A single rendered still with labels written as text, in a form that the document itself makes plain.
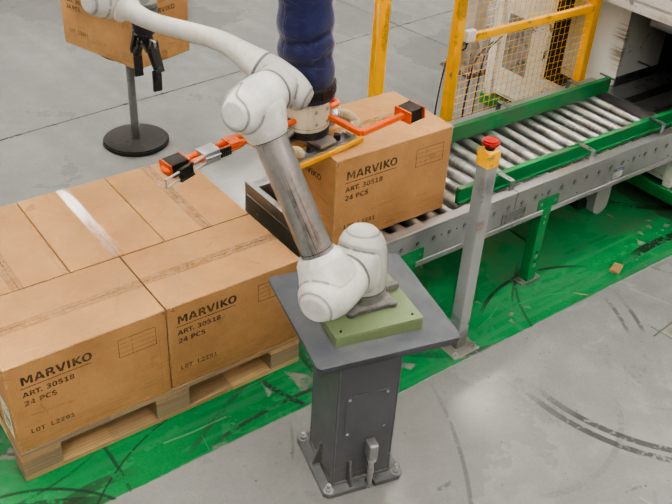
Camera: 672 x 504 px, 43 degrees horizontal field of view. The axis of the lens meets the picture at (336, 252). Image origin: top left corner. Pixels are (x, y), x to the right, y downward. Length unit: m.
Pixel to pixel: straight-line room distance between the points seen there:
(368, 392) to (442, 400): 0.72
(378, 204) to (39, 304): 1.38
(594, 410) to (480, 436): 0.53
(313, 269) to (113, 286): 1.04
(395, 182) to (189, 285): 0.94
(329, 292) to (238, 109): 0.59
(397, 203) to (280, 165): 1.23
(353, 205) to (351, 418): 0.89
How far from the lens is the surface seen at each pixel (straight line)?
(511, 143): 4.47
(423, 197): 3.72
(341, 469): 3.25
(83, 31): 5.16
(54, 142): 5.56
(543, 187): 4.09
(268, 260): 3.43
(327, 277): 2.53
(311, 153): 3.29
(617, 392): 3.92
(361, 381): 2.95
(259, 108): 2.39
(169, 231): 3.62
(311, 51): 3.14
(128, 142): 5.42
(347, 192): 3.40
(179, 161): 3.03
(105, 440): 3.48
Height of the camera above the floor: 2.54
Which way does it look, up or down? 35 degrees down
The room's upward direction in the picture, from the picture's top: 4 degrees clockwise
